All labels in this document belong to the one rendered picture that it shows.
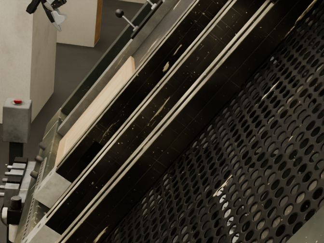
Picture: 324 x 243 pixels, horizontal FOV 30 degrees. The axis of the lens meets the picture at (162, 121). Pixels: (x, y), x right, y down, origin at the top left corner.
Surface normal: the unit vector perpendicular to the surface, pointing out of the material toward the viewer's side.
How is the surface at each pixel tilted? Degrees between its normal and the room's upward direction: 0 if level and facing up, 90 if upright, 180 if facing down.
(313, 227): 57
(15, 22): 90
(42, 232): 90
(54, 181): 90
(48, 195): 90
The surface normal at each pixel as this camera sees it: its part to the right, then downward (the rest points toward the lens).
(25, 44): -0.06, 0.36
